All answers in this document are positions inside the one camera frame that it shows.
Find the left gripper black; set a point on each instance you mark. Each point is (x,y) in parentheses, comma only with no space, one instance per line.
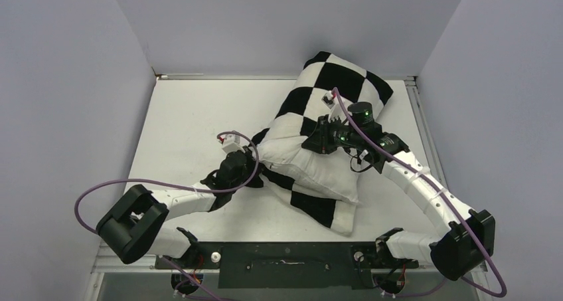
(251,159)

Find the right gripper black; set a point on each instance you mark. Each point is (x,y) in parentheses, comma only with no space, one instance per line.
(319,140)

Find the white pillow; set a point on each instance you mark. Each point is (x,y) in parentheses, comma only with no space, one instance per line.
(327,176)

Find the black white checkered pillowcase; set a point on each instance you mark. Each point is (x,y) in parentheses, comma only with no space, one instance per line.
(324,72)

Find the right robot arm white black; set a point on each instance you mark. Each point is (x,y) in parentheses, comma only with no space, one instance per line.
(464,237)

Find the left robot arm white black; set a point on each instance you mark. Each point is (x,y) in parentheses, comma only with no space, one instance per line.
(137,224)

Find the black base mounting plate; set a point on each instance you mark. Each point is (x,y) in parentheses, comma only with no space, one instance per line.
(288,264)

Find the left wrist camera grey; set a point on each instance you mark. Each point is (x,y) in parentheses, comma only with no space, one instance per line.
(231,143)

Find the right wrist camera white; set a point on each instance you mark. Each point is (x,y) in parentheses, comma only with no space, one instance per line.
(335,110)

